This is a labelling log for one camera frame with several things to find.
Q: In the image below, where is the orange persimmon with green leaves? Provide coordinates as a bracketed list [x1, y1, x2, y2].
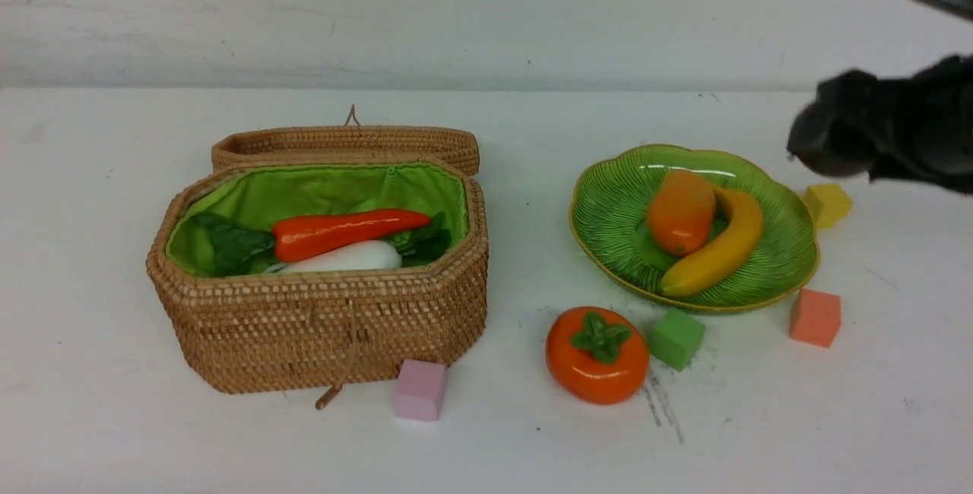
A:
[545, 306, 651, 405]

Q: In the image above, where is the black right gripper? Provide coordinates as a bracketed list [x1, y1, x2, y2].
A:
[786, 55, 972, 194]

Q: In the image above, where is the yellow banana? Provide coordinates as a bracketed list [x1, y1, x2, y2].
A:
[658, 187, 765, 299]

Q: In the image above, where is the green foam cube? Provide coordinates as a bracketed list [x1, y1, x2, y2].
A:
[648, 309, 706, 372]

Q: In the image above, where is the red orange chili pepper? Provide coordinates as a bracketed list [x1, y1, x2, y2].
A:
[271, 209, 432, 263]

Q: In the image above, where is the orange mango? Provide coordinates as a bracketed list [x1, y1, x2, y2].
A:
[646, 169, 716, 256]

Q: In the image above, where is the green glass plate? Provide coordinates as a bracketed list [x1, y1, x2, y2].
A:
[569, 144, 820, 315]

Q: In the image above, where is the woven wicker basket green lining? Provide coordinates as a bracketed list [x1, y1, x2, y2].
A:
[147, 113, 489, 408]

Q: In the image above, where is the yellow foam cube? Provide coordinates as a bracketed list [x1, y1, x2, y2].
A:
[803, 183, 854, 230]

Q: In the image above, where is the pink foam cube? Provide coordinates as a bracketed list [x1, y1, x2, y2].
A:
[393, 359, 448, 422]

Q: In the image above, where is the orange foam cube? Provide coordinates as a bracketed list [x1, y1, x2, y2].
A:
[788, 287, 842, 348]

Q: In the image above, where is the white radish with green leaves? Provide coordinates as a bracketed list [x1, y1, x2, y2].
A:
[190, 211, 452, 278]

